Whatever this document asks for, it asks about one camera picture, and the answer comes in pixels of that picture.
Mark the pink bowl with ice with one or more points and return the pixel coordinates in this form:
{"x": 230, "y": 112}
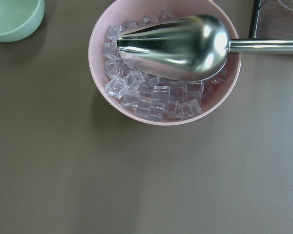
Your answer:
{"x": 120, "y": 10}

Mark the steel ice scoop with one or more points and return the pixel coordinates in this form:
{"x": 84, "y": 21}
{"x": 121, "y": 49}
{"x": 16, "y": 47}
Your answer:
{"x": 193, "y": 48}

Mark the green bowl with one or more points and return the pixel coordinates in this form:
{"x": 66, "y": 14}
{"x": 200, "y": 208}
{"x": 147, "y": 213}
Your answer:
{"x": 19, "y": 18}

